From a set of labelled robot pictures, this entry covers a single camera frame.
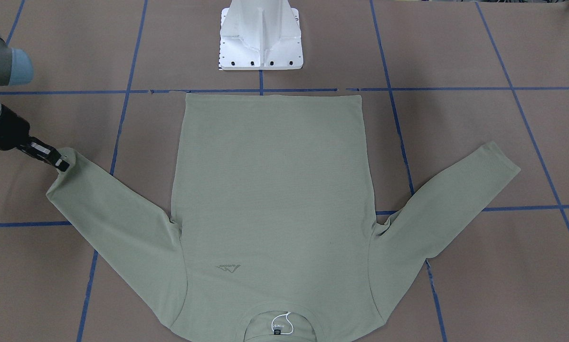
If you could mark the olive green long-sleeve shirt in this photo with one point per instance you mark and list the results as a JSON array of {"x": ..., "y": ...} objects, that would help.
[{"x": 273, "y": 234}]

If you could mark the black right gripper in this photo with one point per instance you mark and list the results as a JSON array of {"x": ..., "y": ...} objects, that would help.
[{"x": 8, "y": 132}]

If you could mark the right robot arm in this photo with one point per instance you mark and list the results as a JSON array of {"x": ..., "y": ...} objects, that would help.
[{"x": 16, "y": 69}]

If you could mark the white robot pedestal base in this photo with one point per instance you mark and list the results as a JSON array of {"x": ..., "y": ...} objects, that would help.
[{"x": 260, "y": 35}]

